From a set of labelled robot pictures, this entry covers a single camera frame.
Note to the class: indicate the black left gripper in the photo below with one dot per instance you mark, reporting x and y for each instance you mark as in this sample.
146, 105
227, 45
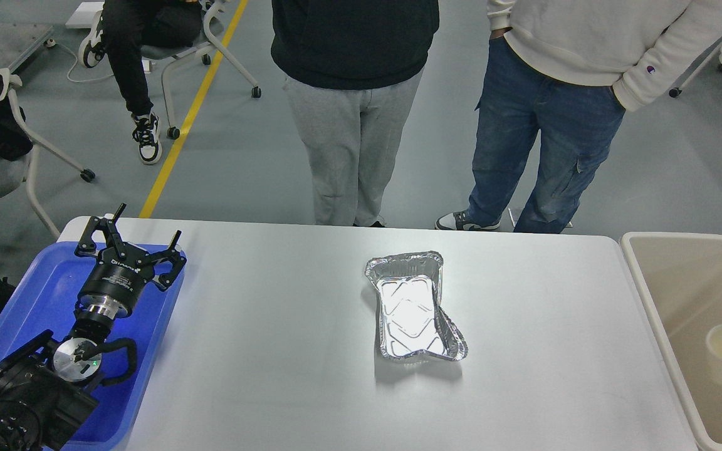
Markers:
122, 272

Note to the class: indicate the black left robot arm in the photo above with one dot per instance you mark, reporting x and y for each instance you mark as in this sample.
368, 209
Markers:
79, 337

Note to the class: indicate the blue plastic tray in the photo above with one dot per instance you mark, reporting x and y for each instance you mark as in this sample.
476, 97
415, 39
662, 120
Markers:
45, 300

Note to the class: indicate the grey chair at left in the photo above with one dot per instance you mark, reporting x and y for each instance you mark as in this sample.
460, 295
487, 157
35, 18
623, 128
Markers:
10, 83

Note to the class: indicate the person in black trousers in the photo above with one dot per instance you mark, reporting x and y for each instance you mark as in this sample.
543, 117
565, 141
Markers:
118, 33

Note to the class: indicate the grey office chair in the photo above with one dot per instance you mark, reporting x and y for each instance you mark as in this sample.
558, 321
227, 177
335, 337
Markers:
201, 48

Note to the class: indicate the crumpled aluminium foil tray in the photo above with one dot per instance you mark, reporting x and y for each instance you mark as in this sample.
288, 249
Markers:
411, 323

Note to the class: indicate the person in grey sweatpants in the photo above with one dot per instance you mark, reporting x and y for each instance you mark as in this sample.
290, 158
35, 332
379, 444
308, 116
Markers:
352, 71

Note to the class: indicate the person in blue jeans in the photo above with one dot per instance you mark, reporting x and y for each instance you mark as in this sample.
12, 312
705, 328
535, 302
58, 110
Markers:
565, 73

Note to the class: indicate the beige plastic bin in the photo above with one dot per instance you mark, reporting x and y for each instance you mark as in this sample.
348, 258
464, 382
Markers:
679, 279

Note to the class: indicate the chair base at top right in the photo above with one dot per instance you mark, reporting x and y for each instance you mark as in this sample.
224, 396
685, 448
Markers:
677, 90

